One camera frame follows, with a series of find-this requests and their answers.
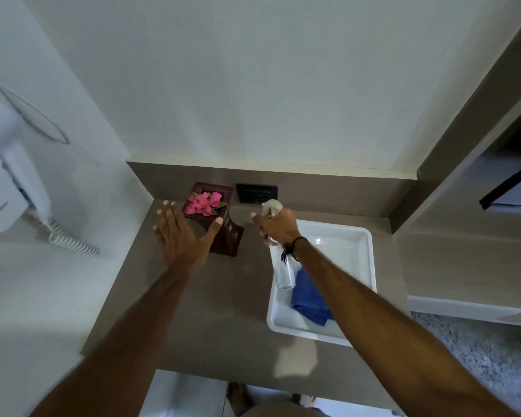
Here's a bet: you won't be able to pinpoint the person's right hand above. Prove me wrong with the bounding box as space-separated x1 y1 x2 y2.
250 207 303 253

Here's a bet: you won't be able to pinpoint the person's left hand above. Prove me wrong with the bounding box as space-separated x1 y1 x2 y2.
153 200 224 275

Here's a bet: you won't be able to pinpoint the clear spray bottle white trigger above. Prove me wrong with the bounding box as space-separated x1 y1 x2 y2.
261 199 297 291

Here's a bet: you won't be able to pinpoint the person's left forearm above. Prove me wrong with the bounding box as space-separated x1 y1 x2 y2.
29 264 192 417

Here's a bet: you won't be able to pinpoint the person's right forearm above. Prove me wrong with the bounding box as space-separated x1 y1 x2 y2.
292 238 521 417

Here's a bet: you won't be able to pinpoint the dark brown wooden tissue box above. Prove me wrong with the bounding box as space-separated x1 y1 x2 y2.
182 182 245 258

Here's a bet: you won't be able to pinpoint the pink flowers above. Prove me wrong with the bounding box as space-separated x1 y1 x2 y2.
186 191 229 217

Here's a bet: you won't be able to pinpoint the blue folded cloth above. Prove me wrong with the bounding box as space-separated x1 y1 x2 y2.
291 268 334 327

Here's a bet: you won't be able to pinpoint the white plastic tray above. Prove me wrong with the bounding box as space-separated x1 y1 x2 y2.
266 219 378 347

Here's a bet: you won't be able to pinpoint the black wall power outlet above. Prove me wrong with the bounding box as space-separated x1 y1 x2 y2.
235 183 279 206

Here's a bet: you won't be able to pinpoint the black string wristband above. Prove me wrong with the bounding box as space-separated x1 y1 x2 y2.
280 236 310 264

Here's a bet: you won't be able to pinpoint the white coiled cord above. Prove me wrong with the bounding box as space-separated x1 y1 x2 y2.
21 211 100 257

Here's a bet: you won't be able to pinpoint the white wall-mounted hair dryer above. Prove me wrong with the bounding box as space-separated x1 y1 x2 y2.
0 77 71 237

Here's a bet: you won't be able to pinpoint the black bar handle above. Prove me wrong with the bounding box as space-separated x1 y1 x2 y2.
479 160 521 211

